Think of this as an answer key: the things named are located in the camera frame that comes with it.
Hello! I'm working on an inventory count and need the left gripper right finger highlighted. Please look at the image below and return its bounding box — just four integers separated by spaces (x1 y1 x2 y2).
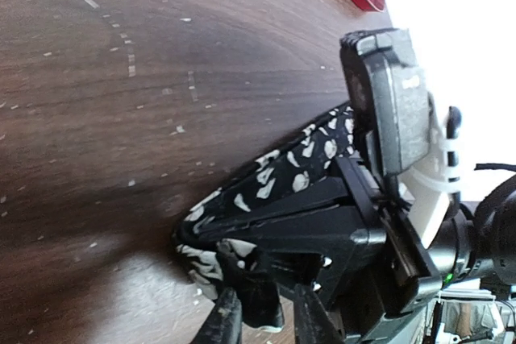
293 284 343 344

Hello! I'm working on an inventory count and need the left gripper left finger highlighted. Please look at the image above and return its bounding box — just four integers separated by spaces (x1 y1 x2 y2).
199 288 242 344

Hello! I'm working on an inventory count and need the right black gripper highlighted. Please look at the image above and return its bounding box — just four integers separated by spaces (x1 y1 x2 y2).
181 159 439 343

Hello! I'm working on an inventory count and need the black white floral tie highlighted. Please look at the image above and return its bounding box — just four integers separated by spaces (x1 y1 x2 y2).
172 102 355 333

